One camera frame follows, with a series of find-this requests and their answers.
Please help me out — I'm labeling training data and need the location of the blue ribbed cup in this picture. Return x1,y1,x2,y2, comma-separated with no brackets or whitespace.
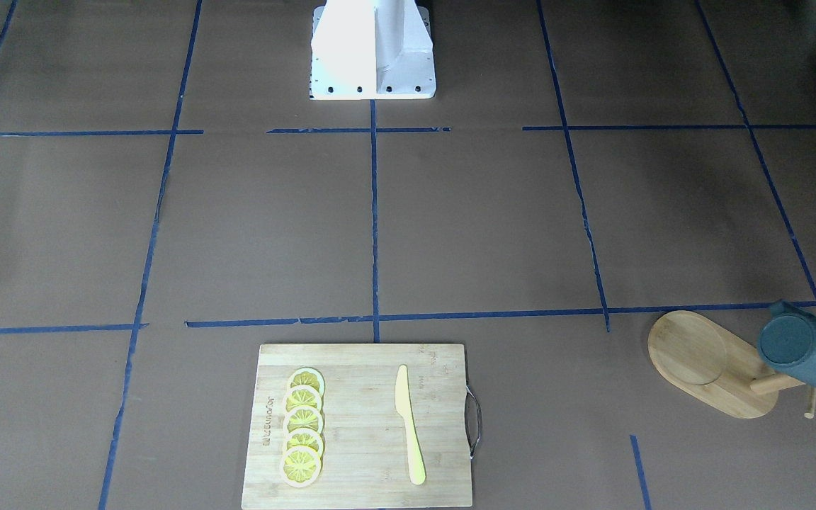
756,300,816,387

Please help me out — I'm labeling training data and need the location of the wooden cup storage rack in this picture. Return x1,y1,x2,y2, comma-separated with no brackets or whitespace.
647,310,804,419

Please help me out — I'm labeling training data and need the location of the wooden cutting board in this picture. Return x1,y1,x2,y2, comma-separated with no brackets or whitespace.
241,343,473,509

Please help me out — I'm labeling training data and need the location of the yellow plastic knife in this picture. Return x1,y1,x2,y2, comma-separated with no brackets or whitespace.
395,364,426,485

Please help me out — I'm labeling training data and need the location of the white pedestal column base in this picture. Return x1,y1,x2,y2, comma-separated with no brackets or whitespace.
309,1,437,101

